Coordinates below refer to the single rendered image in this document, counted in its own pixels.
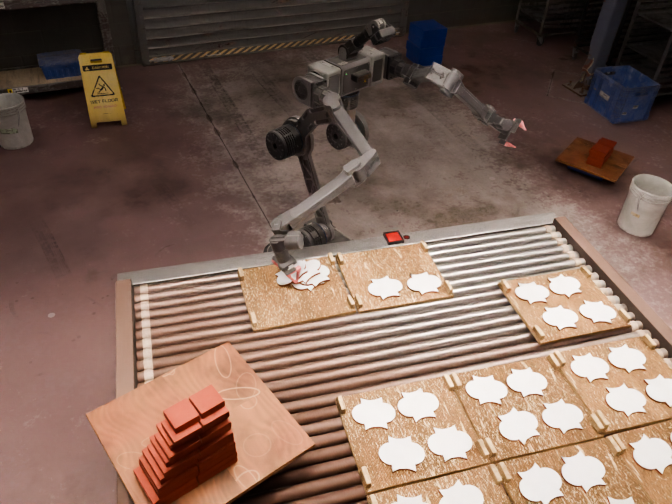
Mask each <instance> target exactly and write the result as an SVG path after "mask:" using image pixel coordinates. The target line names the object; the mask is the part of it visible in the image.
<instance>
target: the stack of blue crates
mask: <svg viewBox="0 0 672 504"><path fill-rule="evenodd" d="M447 29H448V28H446V27H445V26H443V25H441V24H440V23H438V22H437V21H435V20H434V19H432V20H423V21H414V22H410V26H409V35H408V39H409V40H407V43H406V49H407V52H406V57H407V58H408V59H409V60H411V61H412V62H413V63H416V64H420V65H422V66H429V65H432V63H433V62H436V63H438V64H442V58H443V55H442V54H443V48H444V45H445V39H446V35H447Z"/></svg>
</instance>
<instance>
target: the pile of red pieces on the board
mask: <svg viewBox="0 0 672 504"><path fill-rule="evenodd" d="M163 413H164V417H165V418H166V419H165V420H163V421H161V422H159V423H157V424H156V427H157V430H158V432H157V433H156V434H154V435H152V436H150V437H149V438H150V442H151V443H150V444H149V445H147V447H146V448H144V449H143V450H142V453H143V455H142V456H140V457H139V460H138V462H139V465H140V466H139V467H137V468H135V469H134V470H133V471H134V474H135V476H136V478H137V479H138V481H139V483H140V484H141V486H142V488H143V490H144V491H145V493H146V495H147V496H148V498H149V500H150V502H151V503H152V504H170V503H172V502H174V501H175V500H177V499H178V498H180V497H182V496H183V495H185V494H186V493H188V492H190V491H191V490H193V489H194V488H196V487H198V483H199V485H200V484H202V483H204V482H205V481H207V480H208V479H210V478H212V477H213V476H215V475H216V474H218V473H220V472H221V471H223V470H224V469H226V468H228V467H229V466H231V465H232V464H234V463H236V462H237V461H238V460H237V451H236V444H235V441H234V436H233V431H232V430H231V427H232V425H231V421H230V420H229V418H228V417H229V416H230V414H229V410H228V409H227V408H226V406H225V401H224V399H223V398H222V397H221V396H220V394H219V393H218V392H217V391H216V389H215V388H214V387H213V386H212V384H211V385H209V386H207V387H205V388H204V389H202V390H200V391H198V392H197V393H195V394H193V395H191V396H189V400H188V398H185V399H183V400H182V401H180V402H178V403H176V404H174V405H172V406H171V407H169V408H167V409H165V410H163Z"/></svg>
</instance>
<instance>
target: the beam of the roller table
mask: <svg viewBox="0 0 672 504"><path fill-rule="evenodd" d="M556 217H557V216H556V215H555V213H554V212H550V213H543V214H536V215H529V216H522V217H515V218H507V219H500V220H493V221H486V222H479V223H472V224H465V225H458V226H451V227H444V228H437V229H429V230H422V231H415V232H408V233H401V235H402V237H403V236H404V235H408V236H410V239H404V238H403V239H404V243H400V244H393V245H388V243H387V242H386V240H385V238H384V236H380V237H373V238H366V239H359V240H351V241H344V242H337V243H330V244H323V245H316V246H309V247H303V249H298V250H288V251H289V253H290V255H292V256H293V257H294V258H295V259H296V260H297V261H299V260H305V259H311V258H318V257H324V256H328V253H332V255H333V257H335V256H336V255H337V253H339V252H340V253H341V255H343V254H349V253H356V252H363V251H370V250H377V249H384V248H391V247H398V246H405V245H412V244H419V243H420V241H422V240H423V241H424V242H425V243H426V244H429V243H435V242H442V241H449V240H456V239H463V238H469V237H476V236H483V235H490V234H496V233H503V232H510V231H517V230H524V229H530V228H537V227H542V226H546V225H549V226H551V225H552V223H553V220H554V218H556ZM273 256H274V252H266V253H259V254H252V255H245V256H238V257H231V258H224V259H217V260H210V261H203V262H196V263H188V264H181V265H174V266H167V267H160V268H153V269H146V270H139V271H132V272H125V273H118V274H117V281H118V280H124V279H131V281H132V285H133V290H134V287H136V286H140V285H144V284H148V285H150V284H157V283H163V282H170V281H177V280H184V279H191V278H197V277H204V276H211V275H218V274H225V273H231V272H237V271H238V268H239V267H242V270H244V269H250V268H257V267H263V266H269V265H275V264H274V263H272V261H271V260H272V257H273Z"/></svg>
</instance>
